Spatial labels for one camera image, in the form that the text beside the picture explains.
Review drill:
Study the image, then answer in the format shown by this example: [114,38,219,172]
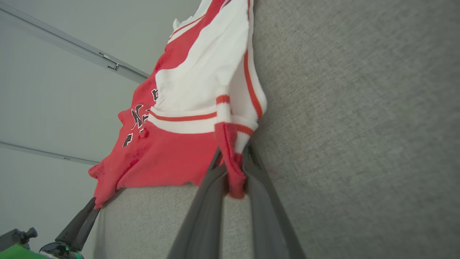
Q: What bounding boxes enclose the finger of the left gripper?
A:
[70,197,101,252]
[55,197,95,249]

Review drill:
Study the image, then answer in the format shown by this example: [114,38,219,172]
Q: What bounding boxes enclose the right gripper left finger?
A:
[167,147,230,259]

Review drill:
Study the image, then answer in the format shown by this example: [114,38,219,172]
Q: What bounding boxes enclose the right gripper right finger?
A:
[243,142,306,259]

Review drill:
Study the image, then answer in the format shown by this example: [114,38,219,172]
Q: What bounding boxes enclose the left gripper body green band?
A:
[0,242,85,259]

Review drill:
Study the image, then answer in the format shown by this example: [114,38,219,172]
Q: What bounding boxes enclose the red jersey white striped trim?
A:
[88,0,268,210]

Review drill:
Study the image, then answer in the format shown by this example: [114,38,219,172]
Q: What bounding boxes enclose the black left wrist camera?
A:
[0,227,38,252]

